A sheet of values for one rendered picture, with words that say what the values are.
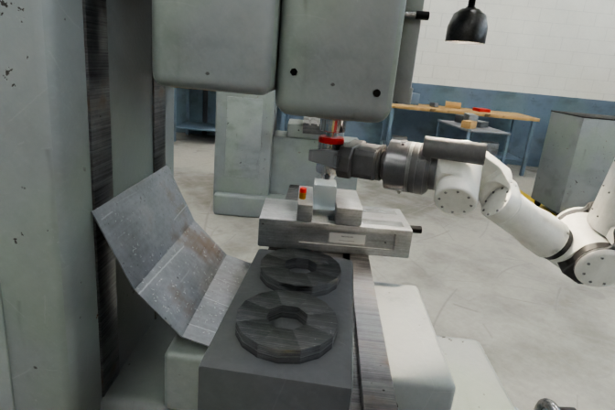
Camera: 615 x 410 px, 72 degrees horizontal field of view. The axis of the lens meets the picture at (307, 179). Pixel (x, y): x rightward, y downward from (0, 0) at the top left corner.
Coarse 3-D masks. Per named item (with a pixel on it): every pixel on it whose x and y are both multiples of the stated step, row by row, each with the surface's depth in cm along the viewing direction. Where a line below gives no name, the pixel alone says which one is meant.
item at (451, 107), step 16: (176, 96) 648; (416, 96) 658; (176, 112) 655; (448, 112) 626; (464, 112) 624; (480, 112) 643; (496, 112) 670; (192, 128) 658; (208, 128) 670; (384, 128) 704; (512, 128) 693; (384, 144) 677; (496, 144) 660; (528, 144) 634; (512, 160) 644
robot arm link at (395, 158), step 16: (352, 144) 76; (368, 144) 78; (400, 144) 72; (352, 160) 73; (368, 160) 72; (384, 160) 71; (400, 160) 70; (352, 176) 74; (368, 176) 72; (384, 176) 71; (400, 176) 70; (400, 192) 75
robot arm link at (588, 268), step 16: (608, 176) 68; (608, 192) 67; (576, 208) 76; (592, 208) 71; (608, 208) 67; (592, 224) 70; (608, 224) 67; (592, 256) 67; (608, 256) 66; (576, 272) 69; (592, 272) 68; (608, 272) 68
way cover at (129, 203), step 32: (128, 192) 79; (160, 192) 90; (128, 224) 75; (160, 224) 86; (192, 224) 99; (128, 256) 72; (160, 256) 81; (192, 256) 90; (224, 256) 102; (160, 288) 76; (192, 288) 83; (224, 288) 90; (192, 320) 77
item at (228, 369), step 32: (256, 256) 51; (288, 256) 49; (320, 256) 50; (256, 288) 44; (288, 288) 43; (320, 288) 44; (352, 288) 46; (224, 320) 38; (256, 320) 37; (288, 320) 39; (320, 320) 37; (352, 320) 41; (224, 352) 34; (256, 352) 34; (288, 352) 33; (320, 352) 35; (352, 352) 36; (224, 384) 33; (256, 384) 32; (288, 384) 32; (320, 384) 32; (352, 384) 33
